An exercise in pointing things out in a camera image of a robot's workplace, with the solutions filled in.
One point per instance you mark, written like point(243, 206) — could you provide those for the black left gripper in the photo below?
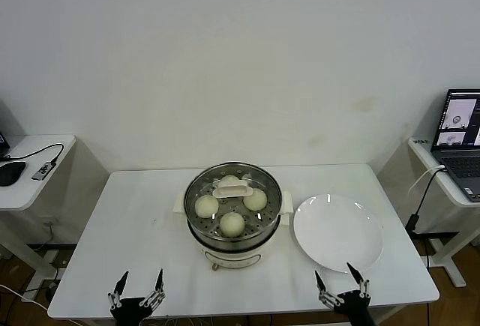
point(133, 311)

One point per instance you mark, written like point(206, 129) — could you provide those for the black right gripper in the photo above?
point(354, 305)

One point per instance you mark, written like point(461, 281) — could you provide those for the white steamed baozi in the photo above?
point(207, 206)
point(226, 180)
point(232, 225)
point(256, 201)

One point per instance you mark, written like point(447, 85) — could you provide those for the stainless steel steamer basket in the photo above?
point(191, 226)

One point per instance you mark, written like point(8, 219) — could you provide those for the steel steamer pot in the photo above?
point(232, 258)

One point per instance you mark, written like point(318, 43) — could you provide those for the white round plate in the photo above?
point(337, 228)

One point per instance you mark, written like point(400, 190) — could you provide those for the white side table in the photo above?
point(422, 151)
point(33, 150)

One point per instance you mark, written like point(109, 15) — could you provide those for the grey open laptop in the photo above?
point(463, 168)

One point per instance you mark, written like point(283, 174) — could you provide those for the black computer mouse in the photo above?
point(11, 173)

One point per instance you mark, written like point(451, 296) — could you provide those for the computer monitor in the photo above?
point(3, 144)

